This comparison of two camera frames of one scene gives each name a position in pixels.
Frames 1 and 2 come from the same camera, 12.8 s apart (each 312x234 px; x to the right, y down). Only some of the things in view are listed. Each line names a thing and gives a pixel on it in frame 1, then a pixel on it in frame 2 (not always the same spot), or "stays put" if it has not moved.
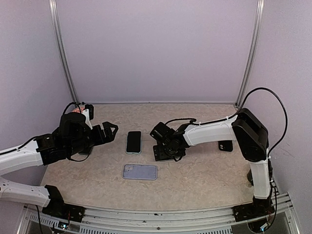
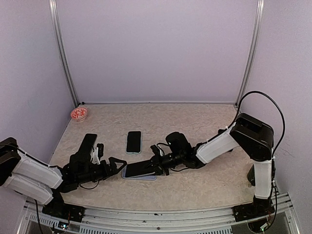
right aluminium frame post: (251, 54) stays put
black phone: (133, 142) stays put
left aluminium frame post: (59, 35) stays put
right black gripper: (160, 153) to (158, 166)
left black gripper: (101, 139) to (107, 173)
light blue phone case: (141, 143) stays put
